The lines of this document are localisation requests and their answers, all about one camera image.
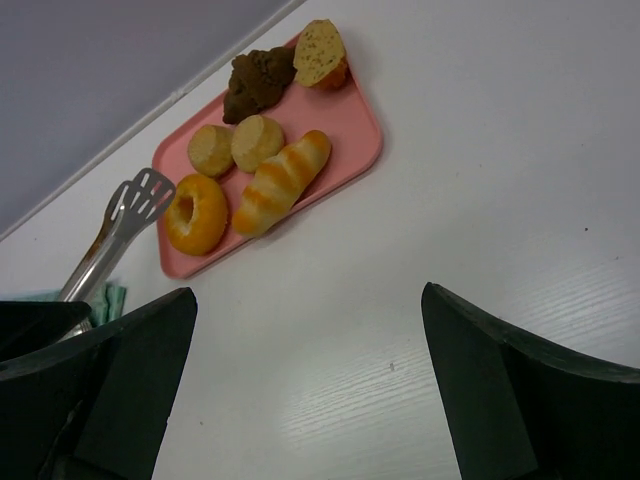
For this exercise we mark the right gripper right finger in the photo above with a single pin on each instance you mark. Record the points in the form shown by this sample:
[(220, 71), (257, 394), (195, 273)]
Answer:
[(519, 406)]

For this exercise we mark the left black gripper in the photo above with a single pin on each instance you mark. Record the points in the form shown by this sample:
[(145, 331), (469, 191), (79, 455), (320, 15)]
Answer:
[(28, 326)]

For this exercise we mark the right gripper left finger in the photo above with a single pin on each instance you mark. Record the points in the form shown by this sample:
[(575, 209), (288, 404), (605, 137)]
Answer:
[(96, 405)]

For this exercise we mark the metal tongs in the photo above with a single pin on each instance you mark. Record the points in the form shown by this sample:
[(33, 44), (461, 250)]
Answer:
[(135, 205)]

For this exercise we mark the orange bagel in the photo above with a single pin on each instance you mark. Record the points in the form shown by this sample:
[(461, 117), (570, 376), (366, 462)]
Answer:
[(197, 216)]

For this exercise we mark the round muffin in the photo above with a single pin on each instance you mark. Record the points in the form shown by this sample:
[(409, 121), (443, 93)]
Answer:
[(209, 150), (255, 139)]

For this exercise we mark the brown chocolate bread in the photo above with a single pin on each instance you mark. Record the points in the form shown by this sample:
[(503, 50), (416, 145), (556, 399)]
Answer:
[(258, 81)]

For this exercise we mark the seeded bread slice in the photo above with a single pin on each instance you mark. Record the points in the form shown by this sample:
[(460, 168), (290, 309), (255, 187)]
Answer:
[(320, 57)]

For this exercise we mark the green cloth placemat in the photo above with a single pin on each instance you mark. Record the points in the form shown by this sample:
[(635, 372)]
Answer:
[(107, 305)]

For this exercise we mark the pink tray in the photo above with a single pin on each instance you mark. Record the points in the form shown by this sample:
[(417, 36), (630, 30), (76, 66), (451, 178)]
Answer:
[(344, 114)]

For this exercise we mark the striped croissant roll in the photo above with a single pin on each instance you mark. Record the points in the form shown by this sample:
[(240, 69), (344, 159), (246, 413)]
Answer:
[(279, 182)]

